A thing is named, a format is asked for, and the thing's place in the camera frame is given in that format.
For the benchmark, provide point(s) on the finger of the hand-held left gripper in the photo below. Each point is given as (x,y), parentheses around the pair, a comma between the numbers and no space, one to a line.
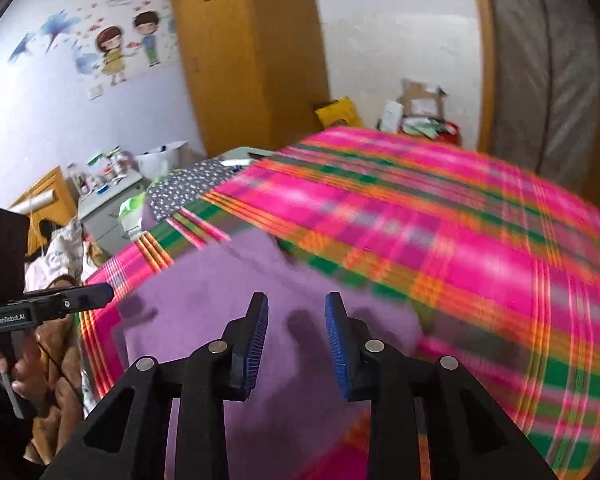
(90,296)

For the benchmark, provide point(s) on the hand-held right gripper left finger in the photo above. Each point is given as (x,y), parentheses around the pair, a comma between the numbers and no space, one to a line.
(257,345)

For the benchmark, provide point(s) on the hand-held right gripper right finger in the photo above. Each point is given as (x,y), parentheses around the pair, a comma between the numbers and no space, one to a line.
(335,345)

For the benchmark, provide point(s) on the purple fleece garment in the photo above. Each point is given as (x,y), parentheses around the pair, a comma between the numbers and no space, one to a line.
(205,280)

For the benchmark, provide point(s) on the person's left hand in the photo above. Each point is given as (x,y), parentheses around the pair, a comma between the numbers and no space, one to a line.
(35,375)

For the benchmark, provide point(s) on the brown plush blanket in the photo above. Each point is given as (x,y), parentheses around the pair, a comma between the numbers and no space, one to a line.
(65,340)

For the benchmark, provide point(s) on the wooden headboard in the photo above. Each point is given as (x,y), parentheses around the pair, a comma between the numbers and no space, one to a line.
(55,195)

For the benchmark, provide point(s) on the grey drawer cabinet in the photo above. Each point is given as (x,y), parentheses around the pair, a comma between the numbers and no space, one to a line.
(105,215)

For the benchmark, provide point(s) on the green white plastic bag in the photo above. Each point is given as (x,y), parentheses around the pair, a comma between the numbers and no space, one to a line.
(132,212)

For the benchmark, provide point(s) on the cluster of bottles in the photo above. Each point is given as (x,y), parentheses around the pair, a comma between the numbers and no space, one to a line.
(102,172)

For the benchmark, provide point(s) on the grey dotted folded cloth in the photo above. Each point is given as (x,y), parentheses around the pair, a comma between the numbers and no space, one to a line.
(195,185)

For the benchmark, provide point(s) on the white paper bag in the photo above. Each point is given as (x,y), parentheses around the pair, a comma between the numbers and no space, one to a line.
(160,160)

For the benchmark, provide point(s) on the pink plaid tablecloth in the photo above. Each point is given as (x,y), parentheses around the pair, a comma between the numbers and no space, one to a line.
(455,240)

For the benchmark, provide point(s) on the person's black clothing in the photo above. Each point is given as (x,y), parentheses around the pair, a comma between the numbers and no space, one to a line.
(5,440)

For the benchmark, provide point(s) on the light green table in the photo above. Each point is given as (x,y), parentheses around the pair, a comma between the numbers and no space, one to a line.
(245,154)

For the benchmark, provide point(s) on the yellow bag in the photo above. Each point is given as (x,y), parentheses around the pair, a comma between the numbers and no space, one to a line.
(337,115)

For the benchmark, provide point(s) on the small white box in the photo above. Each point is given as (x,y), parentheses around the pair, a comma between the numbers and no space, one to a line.
(391,117)

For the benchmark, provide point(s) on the red basket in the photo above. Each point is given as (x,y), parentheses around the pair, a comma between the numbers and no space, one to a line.
(452,135)

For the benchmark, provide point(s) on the open cardboard box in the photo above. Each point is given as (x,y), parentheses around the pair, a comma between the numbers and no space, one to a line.
(422,100)

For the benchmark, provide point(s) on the wooden wardrobe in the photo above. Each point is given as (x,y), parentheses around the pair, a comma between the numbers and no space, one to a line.
(250,60)

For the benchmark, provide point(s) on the clear plastic door curtain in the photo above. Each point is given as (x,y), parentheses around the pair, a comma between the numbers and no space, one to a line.
(550,70)

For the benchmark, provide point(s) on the white wall switch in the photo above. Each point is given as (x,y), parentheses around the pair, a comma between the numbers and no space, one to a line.
(97,93)

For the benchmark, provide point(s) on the cartoon wall poster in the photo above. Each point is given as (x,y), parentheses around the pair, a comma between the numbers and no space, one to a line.
(110,45)

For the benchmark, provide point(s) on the wooden door frame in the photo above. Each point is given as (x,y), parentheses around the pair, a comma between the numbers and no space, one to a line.
(482,55)

